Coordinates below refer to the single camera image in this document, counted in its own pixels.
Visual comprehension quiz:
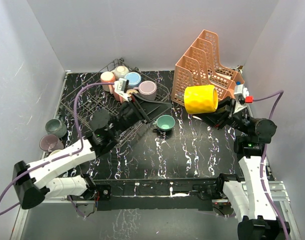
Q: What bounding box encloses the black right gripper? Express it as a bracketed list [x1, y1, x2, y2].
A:
[194, 97, 253, 135]

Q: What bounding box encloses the lilac ceramic mug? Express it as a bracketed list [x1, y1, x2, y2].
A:
[138, 80, 157, 101]

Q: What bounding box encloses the grey green mug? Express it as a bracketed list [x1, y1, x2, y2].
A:
[45, 118, 67, 139]

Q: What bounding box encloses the grey wire dish rack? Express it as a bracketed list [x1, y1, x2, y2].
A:
[58, 58, 172, 147]

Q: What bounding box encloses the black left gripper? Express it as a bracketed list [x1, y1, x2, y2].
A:
[109, 92, 172, 138]

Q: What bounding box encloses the peach plastic file organizer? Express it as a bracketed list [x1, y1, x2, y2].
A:
[171, 29, 245, 106]

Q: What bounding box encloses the teal green cup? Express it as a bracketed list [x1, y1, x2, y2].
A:
[152, 115, 176, 132]

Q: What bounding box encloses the aluminium frame rail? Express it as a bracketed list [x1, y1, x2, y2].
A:
[9, 180, 302, 240]

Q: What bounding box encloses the yellow mug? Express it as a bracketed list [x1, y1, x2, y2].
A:
[184, 85, 219, 115]

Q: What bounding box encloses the blue mug cream inside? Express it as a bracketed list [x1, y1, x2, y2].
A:
[49, 149, 61, 156]

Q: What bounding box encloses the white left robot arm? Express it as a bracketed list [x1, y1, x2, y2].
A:
[13, 95, 173, 210]

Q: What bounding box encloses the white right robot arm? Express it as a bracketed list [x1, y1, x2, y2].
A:
[198, 97, 291, 240]

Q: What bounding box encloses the white speckled ceramic mug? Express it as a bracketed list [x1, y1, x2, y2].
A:
[111, 65, 130, 80]

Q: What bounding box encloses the tan brown mug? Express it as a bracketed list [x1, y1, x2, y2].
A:
[126, 89, 139, 97]

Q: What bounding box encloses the pink mug white inside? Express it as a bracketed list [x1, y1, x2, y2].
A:
[113, 86, 125, 103]

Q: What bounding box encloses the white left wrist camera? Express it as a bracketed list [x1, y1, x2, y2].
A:
[113, 78, 130, 102]

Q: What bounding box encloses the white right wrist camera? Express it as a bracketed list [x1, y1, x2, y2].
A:
[234, 84, 254, 114]

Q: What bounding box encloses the cream pink speckled mug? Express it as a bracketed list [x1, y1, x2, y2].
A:
[100, 71, 116, 94]

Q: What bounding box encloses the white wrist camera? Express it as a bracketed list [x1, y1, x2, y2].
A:
[113, 78, 130, 102]
[234, 84, 254, 114]

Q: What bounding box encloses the mauve pink mug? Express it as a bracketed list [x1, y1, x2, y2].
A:
[39, 134, 64, 153]

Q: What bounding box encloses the light blue textured mug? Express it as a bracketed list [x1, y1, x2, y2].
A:
[124, 72, 142, 89]

